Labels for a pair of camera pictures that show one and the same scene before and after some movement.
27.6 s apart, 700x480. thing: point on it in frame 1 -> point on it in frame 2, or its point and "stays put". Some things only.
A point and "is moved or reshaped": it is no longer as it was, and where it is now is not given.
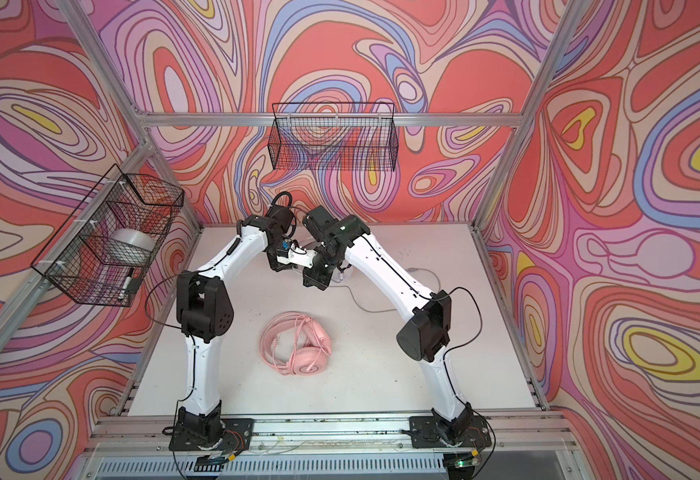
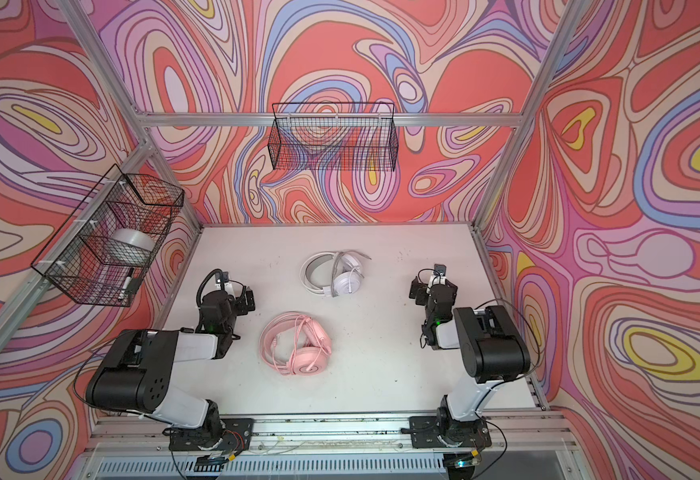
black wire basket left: (107, 248) stays put
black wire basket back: (340, 136) stays put
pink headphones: (309, 360) stays put
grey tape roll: (131, 246) stays put
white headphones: (303, 257) is moved or reshaped
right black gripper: (312, 277) -> (418, 292)
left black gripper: (278, 266) -> (239, 302)
